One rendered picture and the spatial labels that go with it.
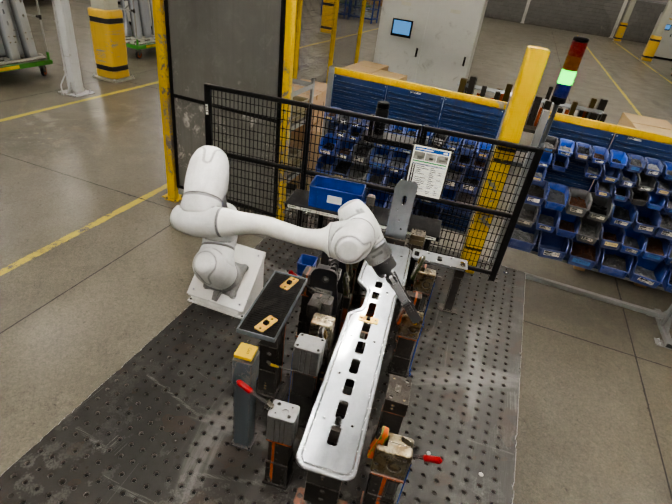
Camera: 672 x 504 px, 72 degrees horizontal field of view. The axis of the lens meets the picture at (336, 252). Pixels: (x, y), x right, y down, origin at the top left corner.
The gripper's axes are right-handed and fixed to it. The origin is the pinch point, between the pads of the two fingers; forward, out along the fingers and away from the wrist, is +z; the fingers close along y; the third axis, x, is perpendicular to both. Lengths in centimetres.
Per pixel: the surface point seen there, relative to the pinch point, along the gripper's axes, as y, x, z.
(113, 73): -679, -254, -389
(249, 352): 7, -51, -18
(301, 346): -5.1, -39.0, -7.1
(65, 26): -557, -236, -427
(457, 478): -7, -18, 66
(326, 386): -3.3, -38.9, 9.2
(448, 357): -65, 1, 52
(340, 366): -12.7, -33.3, 9.1
